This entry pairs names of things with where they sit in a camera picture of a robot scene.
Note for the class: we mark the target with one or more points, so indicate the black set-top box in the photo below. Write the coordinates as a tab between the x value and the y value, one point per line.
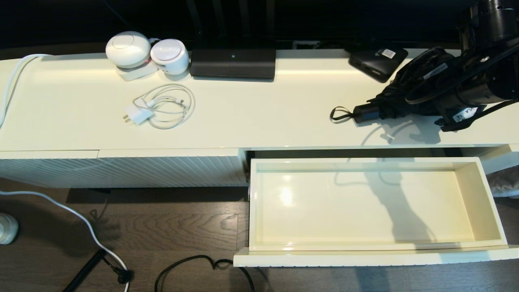
373	65

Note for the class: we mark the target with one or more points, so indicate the black router with antennas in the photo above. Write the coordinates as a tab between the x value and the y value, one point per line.
233	65

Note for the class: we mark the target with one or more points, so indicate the grey wall socket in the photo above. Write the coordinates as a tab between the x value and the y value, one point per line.
306	44

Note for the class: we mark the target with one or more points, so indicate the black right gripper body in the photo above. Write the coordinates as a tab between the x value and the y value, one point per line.
462	101

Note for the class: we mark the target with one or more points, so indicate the white fluted drawer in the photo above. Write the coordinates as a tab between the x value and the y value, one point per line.
344	202

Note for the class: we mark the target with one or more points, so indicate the white charger adapter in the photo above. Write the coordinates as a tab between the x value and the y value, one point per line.
140	114

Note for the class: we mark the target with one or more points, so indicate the white slatted cabinet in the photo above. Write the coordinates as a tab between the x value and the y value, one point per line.
284	113

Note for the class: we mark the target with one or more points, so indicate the grey fluffy rug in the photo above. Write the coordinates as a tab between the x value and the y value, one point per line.
505	182

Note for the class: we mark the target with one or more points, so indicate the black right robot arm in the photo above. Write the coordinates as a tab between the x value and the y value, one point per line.
494	24

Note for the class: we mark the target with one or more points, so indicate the large white round device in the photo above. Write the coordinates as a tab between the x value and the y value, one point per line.
127	48

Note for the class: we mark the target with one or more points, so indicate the black umbrella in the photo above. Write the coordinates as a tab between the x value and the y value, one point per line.
389	101

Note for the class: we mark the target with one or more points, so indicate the small white round device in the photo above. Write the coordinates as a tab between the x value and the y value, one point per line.
168	54

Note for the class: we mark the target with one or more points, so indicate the white round floor object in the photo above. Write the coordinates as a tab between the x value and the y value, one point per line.
7	228

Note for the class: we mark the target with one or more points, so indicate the white flat device base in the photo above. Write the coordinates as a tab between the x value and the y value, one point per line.
136	74

